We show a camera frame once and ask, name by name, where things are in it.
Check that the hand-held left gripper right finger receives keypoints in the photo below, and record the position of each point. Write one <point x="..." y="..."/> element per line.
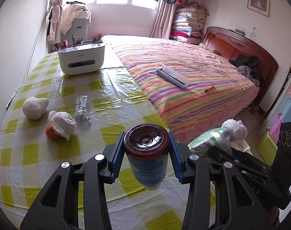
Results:
<point x="174" y="158"/>

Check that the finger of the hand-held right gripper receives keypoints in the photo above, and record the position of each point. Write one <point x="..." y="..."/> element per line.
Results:
<point x="255" y="170"/>

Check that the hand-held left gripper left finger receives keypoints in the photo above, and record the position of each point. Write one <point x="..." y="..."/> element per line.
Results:
<point x="116" y="158"/>

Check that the white plastic bin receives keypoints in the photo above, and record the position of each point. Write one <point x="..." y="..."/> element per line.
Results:
<point x="242" y="146"/>

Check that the blue label bottle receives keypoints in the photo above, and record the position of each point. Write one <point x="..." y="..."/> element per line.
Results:
<point x="145" y="163"/>

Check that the green plastic bag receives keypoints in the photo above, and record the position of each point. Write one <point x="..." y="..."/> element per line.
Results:
<point x="207" y="140"/>

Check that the silver blister pack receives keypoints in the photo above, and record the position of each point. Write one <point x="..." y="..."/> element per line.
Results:
<point x="82" y="110"/>

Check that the orange fruit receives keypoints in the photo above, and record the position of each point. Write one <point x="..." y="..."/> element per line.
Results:
<point x="50" y="133"/>

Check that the green plastic basket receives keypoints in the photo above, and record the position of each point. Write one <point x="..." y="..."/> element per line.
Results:
<point x="267" y="146"/>

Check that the purple plastic basket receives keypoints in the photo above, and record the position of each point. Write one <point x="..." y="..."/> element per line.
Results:
<point x="278" y="124"/>

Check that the striped bedsheet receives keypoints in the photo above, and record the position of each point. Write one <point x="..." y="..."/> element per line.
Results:
<point x="183" y="100"/>

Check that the grey blue pencil case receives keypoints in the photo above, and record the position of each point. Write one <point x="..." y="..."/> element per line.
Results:
<point x="171" y="76"/>

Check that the grey garment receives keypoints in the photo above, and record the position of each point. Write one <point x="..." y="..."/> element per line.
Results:
<point x="246" y="71"/>

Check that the black jacket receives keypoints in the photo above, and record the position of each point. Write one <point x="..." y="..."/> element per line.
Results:
<point x="248" y="61"/>

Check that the white tissue box organizer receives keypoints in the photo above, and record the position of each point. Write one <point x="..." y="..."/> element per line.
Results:
<point x="80" y="55"/>

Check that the floral pillow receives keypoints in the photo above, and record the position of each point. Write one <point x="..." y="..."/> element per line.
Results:
<point x="207" y="48"/>

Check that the wooden bed headboard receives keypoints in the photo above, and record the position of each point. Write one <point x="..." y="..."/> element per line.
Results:
<point x="222" y="43"/>

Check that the white appliance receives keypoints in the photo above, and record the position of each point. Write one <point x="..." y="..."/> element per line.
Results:
<point x="79" y="28"/>

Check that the stack of folded blankets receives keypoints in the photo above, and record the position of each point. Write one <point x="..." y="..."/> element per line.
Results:
<point x="188" y="21"/>

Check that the framed picture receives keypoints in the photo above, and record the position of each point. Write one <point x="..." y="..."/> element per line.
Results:
<point x="258" y="2"/>

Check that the polka dot cloth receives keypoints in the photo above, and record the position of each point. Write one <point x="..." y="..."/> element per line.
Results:
<point x="68" y="16"/>

